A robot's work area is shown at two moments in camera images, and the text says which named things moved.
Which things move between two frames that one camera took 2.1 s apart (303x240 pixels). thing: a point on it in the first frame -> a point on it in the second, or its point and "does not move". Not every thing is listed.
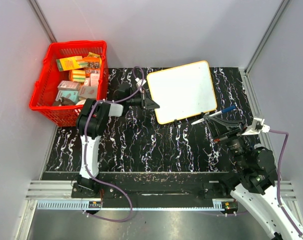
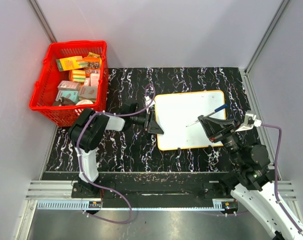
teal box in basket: x=70 y=94 does not move
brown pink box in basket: x=88 y=92 does not move
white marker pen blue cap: x=230 y=108 -> x=220 y=108
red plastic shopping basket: x=45 y=91 does not move
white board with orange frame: x=182 y=91 -> x=174 y=111
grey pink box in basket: x=68 y=85 does not move
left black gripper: x=147 y=102 -> x=151 y=125
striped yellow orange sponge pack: x=77 y=75 does not move
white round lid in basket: x=81 y=102 does not move
